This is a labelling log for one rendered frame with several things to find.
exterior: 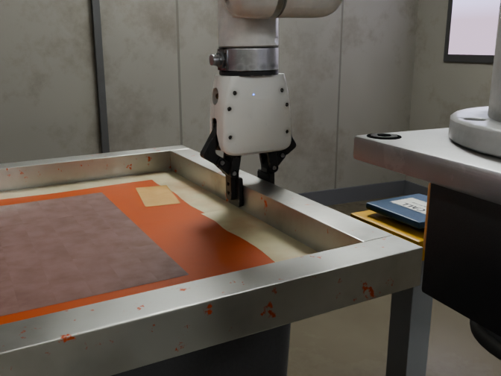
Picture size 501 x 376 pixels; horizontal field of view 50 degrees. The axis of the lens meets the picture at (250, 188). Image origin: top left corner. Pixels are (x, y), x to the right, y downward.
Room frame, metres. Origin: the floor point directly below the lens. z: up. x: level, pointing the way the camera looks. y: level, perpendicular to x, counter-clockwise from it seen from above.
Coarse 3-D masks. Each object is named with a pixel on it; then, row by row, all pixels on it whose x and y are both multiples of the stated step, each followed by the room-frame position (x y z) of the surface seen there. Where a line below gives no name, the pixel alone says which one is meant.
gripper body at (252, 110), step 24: (240, 72) 0.67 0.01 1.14; (264, 72) 0.67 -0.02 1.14; (216, 96) 0.68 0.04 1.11; (240, 96) 0.67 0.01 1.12; (264, 96) 0.68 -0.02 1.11; (288, 96) 0.70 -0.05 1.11; (216, 120) 0.67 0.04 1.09; (240, 120) 0.67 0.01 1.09; (264, 120) 0.68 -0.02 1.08; (288, 120) 0.70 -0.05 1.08; (240, 144) 0.67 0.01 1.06; (264, 144) 0.68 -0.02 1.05; (288, 144) 0.70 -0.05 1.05
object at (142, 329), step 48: (288, 192) 0.64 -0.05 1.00; (336, 240) 0.51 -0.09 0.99; (384, 240) 0.47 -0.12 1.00; (192, 288) 0.38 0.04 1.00; (240, 288) 0.38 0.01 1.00; (288, 288) 0.39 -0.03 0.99; (336, 288) 0.41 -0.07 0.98; (384, 288) 0.44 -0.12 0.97; (0, 336) 0.31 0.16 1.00; (48, 336) 0.31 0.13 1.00; (96, 336) 0.32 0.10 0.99; (144, 336) 0.33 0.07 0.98; (192, 336) 0.35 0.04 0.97; (240, 336) 0.37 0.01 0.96
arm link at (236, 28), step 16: (224, 0) 0.61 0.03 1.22; (240, 0) 0.59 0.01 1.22; (256, 0) 0.59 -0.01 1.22; (272, 0) 0.60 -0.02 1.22; (224, 16) 0.68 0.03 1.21; (240, 16) 0.62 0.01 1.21; (256, 16) 0.62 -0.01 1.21; (272, 16) 0.62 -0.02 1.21; (224, 32) 0.68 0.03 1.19; (240, 32) 0.67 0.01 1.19; (256, 32) 0.67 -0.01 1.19; (272, 32) 0.68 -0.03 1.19
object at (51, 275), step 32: (160, 224) 0.63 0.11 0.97; (192, 224) 0.63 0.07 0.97; (0, 256) 0.53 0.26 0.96; (32, 256) 0.53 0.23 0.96; (64, 256) 0.53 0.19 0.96; (96, 256) 0.53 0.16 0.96; (128, 256) 0.53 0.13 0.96; (160, 256) 0.53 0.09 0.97; (192, 256) 0.53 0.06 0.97; (224, 256) 0.53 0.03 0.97; (256, 256) 0.52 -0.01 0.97; (0, 288) 0.45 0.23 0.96; (32, 288) 0.45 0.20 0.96; (64, 288) 0.45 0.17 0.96; (96, 288) 0.45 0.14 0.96; (128, 288) 0.45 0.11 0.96; (160, 288) 0.45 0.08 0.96; (0, 320) 0.39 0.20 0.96
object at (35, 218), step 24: (72, 192) 0.78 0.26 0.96; (96, 192) 0.78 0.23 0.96; (120, 192) 0.78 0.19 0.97; (0, 216) 0.66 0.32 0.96; (24, 216) 0.66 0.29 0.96; (48, 216) 0.66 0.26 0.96; (72, 216) 0.66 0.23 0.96; (96, 216) 0.66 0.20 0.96; (120, 216) 0.66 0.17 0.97; (144, 216) 0.66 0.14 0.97; (168, 216) 0.66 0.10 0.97; (0, 240) 0.58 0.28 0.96; (24, 240) 0.58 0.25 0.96
